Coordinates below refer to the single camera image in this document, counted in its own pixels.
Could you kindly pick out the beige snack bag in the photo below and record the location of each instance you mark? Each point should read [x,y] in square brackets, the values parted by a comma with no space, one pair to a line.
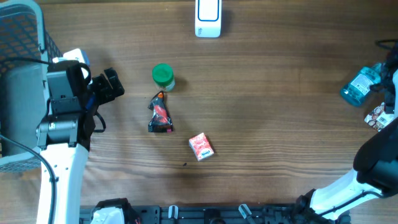
[378,118]

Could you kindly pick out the blue mouthwash bottle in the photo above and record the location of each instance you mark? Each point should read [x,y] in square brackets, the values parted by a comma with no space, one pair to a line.
[357,90]

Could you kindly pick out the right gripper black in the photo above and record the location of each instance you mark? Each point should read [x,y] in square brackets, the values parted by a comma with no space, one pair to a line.
[389,100]

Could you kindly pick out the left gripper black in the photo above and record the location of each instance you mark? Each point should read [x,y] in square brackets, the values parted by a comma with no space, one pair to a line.
[101,83]

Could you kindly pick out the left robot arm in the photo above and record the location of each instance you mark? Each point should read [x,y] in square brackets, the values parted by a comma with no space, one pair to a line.
[64,137]

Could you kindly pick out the red black snack pouch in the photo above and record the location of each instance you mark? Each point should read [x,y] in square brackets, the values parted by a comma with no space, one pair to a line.
[161,121]

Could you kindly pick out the green lid jar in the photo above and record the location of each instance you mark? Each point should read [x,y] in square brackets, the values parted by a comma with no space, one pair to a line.
[163,77]

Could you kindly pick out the grey plastic mesh basket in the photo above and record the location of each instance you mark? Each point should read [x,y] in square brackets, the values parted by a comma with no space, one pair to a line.
[26,49]

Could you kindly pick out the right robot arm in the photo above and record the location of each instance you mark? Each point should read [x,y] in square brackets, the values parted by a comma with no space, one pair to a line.
[374,172]

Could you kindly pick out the red tissue pack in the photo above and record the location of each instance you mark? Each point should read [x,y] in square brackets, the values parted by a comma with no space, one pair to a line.
[201,147]

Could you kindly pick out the white barcode scanner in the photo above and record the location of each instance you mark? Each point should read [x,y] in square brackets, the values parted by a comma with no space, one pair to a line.
[208,14]

